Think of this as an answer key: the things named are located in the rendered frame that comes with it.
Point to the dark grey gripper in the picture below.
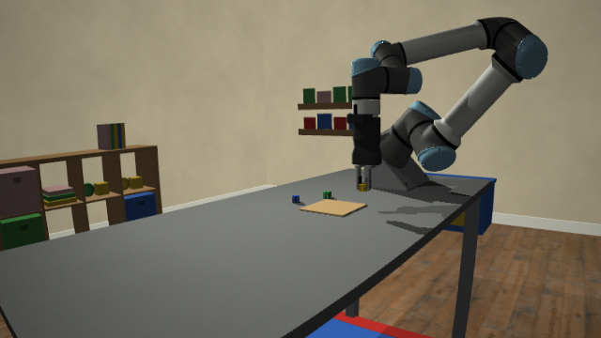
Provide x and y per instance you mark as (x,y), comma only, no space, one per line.
(366,138)

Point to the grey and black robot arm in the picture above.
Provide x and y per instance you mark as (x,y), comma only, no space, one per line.
(519,54)

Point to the tan flat mat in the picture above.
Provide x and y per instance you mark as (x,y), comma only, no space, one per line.
(333,207)

